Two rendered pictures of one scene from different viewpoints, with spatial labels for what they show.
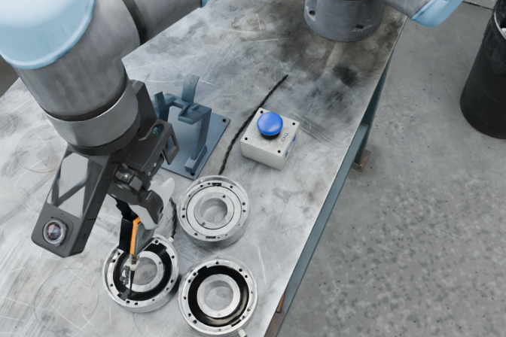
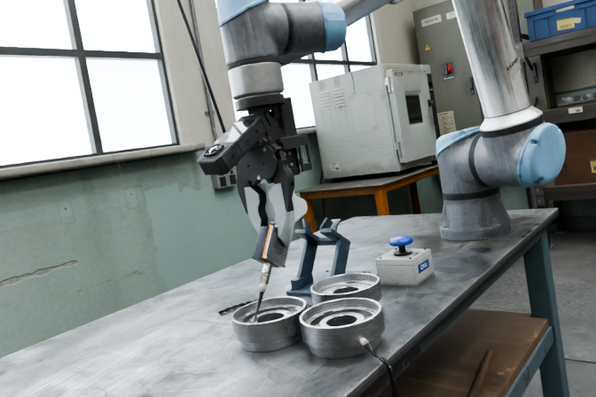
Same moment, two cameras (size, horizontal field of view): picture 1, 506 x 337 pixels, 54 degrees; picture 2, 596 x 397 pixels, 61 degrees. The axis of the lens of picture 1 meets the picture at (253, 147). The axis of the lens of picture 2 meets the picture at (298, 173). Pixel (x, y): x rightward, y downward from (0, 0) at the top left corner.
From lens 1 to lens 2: 0.62 m
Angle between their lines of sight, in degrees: 56
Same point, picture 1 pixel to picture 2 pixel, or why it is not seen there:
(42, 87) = (234, 35)
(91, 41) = (263, 11)
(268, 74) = not seen: hidden behind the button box
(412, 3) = (511, 159)
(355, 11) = (479, 209)
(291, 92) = not seen: hidden behind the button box
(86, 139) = (249, 83)
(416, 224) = not seen: outside the picture
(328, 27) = (459, 228)
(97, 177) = (250, 124)
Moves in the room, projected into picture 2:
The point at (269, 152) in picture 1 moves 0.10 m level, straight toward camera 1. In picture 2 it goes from (401, 260) to (399, 277)
